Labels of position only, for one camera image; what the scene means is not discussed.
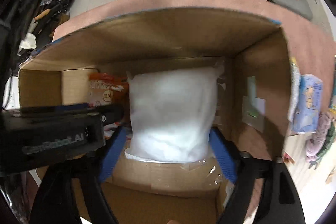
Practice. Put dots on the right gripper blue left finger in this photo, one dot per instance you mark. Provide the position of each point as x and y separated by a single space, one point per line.
110 159

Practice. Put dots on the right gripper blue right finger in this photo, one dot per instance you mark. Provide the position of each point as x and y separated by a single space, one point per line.
226 154

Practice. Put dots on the white soft plastic bag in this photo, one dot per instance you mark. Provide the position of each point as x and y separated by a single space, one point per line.
171 114

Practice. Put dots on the orange panda snack bag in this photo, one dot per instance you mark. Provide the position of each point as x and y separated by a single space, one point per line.
105 89

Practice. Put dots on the yellow silver sponge pad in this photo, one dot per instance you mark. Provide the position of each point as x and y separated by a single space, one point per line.
295 83

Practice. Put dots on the mauve cloth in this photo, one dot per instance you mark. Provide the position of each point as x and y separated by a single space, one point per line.
317 139

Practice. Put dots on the green patterned packet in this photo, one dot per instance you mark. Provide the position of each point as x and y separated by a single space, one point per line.
330 138

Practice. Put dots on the light blue tissue pack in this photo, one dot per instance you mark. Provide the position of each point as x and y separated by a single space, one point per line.
306 114

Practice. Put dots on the brown cardboard box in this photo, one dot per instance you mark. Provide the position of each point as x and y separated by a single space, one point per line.
143 192

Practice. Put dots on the white goose plush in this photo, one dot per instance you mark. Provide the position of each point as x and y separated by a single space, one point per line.
28 40

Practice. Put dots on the pink striped cat mat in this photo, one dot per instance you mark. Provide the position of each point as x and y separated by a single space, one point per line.
302 56

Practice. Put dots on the black stroller frame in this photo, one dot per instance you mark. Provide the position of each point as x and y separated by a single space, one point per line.
57 7

